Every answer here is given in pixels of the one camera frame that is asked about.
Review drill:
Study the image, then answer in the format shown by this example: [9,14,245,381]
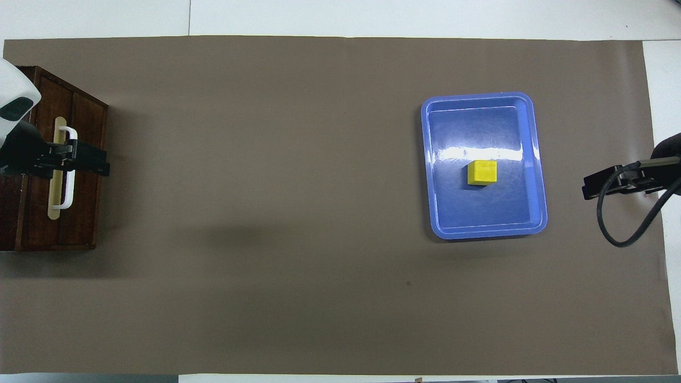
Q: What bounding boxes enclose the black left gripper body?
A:
[0,121,55,177]

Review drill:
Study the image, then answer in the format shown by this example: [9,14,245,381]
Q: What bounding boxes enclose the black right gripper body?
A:
[612,157,681,193]

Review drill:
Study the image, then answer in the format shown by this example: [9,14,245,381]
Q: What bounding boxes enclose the white drawer handle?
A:
[55,126,78,210]

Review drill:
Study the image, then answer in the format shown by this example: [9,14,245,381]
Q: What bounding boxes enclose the wooden drawer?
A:
[16,66,109,251]

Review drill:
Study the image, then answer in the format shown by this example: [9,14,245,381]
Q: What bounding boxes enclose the yellow cube block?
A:
[467,160,498,186]

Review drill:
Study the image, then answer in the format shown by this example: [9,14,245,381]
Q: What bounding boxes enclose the blue plastic tray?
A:
[420,92,548,240]

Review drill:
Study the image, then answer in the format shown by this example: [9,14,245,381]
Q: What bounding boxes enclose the brown table mat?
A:
[0,35,679,376]

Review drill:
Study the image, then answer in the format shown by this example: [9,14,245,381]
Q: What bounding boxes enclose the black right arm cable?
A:
[596,161,681,248]

